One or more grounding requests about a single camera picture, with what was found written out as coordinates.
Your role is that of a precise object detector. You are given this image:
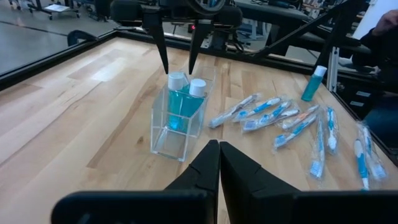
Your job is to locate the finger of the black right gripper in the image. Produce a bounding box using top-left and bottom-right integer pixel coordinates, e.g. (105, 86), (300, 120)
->
(188, 19), (214, 76)
(142, 14), (170, 75)

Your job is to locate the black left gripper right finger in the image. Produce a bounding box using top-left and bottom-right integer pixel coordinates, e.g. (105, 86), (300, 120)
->
(220, 141), (398, 224)

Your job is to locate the white aluminium extrusion bar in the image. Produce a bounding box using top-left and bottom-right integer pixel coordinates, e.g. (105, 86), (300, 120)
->
(326, 46), (340, 93)

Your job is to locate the clear acrylic organizer box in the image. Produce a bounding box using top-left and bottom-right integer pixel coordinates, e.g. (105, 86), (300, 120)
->
(150, 68), (216, 163)

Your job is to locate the person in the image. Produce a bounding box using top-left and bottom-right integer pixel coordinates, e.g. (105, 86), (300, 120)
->
(351, 9), (398, 150)

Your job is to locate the blue toothbrush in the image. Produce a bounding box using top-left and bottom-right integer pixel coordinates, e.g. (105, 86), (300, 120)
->
(325, 106), (340, 155)
(232, 96), (283, 123)
(353, 138), (371, 191)
(241, 100), (294, 133)
(357, 123), (389, 182)
(272, 112), (318, 150)
(308, 113), (326, 180)

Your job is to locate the orange toothbrush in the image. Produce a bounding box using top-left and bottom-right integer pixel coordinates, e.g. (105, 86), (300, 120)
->
(280, 104), (321, 131)

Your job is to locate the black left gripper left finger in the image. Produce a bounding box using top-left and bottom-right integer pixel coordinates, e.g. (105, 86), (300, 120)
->
(50, 139), (221, 224)

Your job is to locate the purple toothbrush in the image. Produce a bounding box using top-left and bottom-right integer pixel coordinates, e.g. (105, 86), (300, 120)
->
(264, 107), (302, 125)

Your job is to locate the grey toothbrush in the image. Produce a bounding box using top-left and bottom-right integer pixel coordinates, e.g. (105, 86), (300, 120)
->
(207, 92), (261, 129)

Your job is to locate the person's hand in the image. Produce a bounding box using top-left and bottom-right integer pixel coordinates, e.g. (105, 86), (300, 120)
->
(371, 9), (398, 37)

